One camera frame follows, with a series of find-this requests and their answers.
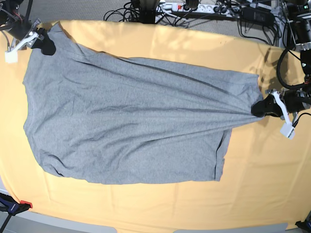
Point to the grey t-shirt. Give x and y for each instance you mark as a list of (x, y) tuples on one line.
[(111, 120)]

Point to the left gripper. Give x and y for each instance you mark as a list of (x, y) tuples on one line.
[(270, 106)]

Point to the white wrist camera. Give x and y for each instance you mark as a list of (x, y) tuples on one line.
[(288, 131), (11, 57)]

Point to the blue red table clamp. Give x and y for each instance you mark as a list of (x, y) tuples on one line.
[(9, 205)]

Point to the white power strip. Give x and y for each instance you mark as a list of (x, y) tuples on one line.
[(202, 10)]

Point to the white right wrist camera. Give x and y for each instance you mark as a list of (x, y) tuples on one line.
[(11, 57)]

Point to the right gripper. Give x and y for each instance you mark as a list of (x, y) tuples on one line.
[(30, 35)]

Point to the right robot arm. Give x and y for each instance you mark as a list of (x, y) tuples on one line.
[(10, 17)]

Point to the black clamp right corner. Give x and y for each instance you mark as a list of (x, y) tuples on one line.
[(305, 225)]

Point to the yellow table cloth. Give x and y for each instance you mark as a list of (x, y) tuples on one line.
[(266, 177)]

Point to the black power adapter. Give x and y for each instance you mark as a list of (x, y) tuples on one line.
[(258, 17)]

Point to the black table post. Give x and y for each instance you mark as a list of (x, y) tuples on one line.
[(146, 10)]

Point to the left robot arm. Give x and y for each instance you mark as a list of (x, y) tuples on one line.
[(293, 98)]

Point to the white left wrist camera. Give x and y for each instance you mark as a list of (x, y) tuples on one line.
[(288, 131)]

